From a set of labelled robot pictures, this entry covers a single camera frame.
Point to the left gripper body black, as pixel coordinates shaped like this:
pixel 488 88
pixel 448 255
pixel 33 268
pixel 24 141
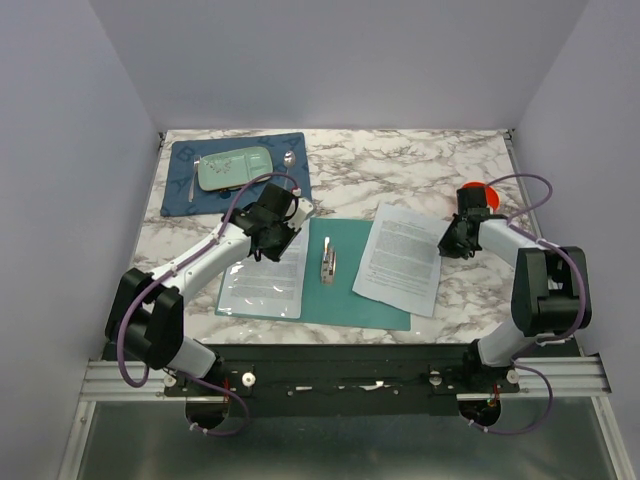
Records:
pixel 282 239

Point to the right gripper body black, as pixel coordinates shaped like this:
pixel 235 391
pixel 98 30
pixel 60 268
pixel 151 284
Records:
pixel 452 243

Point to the printed paper sheet bottom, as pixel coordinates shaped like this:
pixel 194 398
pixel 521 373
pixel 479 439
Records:
pixel 401 265

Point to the printed paper sheet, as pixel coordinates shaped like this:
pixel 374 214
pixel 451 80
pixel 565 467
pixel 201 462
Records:
pixel 401 265
pixel 266 289

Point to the metal folder clip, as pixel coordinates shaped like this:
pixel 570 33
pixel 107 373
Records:
pixel 328 262

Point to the printed paper sheet top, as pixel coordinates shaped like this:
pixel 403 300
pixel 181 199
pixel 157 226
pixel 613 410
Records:
pixel 266 289

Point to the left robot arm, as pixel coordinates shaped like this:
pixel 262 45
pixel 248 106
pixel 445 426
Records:
pixel 146 320

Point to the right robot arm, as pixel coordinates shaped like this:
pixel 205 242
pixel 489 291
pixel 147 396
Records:
pixel 550 297

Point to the orange bowl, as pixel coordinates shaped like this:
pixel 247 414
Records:
pixel 492 197

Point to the green divided plate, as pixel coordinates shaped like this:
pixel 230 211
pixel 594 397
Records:
pixel 233 169

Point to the silver spoon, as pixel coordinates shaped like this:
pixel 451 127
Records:
pixel 289 161

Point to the blue placemat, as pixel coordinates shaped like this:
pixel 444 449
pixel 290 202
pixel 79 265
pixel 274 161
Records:
pixel 175 202

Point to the silver fork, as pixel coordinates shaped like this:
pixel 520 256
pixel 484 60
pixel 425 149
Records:
pixel 192 187

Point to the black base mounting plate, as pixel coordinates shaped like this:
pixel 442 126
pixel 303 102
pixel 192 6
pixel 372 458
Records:
pixel 345 380

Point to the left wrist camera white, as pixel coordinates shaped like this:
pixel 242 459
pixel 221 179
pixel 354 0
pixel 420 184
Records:
pixel 305 209

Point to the aluminium rail frame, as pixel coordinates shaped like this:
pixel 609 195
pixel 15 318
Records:
pixel 570 377

